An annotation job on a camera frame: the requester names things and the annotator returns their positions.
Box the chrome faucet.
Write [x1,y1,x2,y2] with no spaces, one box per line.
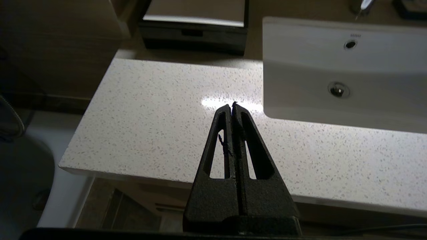
[349,0,376,16]

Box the white ceramic sink basin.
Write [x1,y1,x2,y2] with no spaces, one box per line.
[263,17,427,134]

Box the wooden vanity cabinet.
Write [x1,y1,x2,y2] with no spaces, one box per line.
[75,177,427,234]

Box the grey toilet seat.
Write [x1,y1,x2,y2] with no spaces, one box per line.
[0,133,55,240]

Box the grey flexible hose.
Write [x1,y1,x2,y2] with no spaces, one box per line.
[0,95,26,140]

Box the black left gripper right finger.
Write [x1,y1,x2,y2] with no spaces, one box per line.
[232,102,302,234]

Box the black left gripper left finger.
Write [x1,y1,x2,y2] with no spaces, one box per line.
[183,104,241,234]

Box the chrome sink drain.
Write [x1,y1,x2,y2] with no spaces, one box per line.
[328,82,350,98]

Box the black soap dish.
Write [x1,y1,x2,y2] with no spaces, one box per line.
[393,0,427,20]

